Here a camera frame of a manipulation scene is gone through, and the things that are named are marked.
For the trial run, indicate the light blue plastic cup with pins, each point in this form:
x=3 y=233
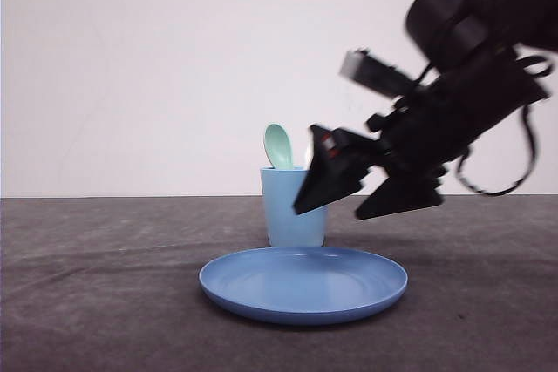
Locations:
x=286 y=228

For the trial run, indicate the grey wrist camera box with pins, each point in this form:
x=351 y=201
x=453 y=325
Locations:
x=362 y=68

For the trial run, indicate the blue plastic plate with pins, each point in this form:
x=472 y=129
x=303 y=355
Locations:
x=303 y=286

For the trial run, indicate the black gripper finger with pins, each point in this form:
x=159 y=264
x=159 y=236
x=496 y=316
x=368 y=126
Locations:
x=341 y=159
x=401 y=192

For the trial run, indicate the white plastic fork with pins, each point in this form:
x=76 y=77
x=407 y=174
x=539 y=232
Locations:
x=308 y=155

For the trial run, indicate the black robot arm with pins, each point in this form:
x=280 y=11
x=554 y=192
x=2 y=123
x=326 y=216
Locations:
x=449 y=31

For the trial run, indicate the mint green plastic spoon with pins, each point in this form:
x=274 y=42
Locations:
x=278 y=147

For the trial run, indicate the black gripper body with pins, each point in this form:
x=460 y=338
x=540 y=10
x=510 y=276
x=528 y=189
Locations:
x=435 y=123

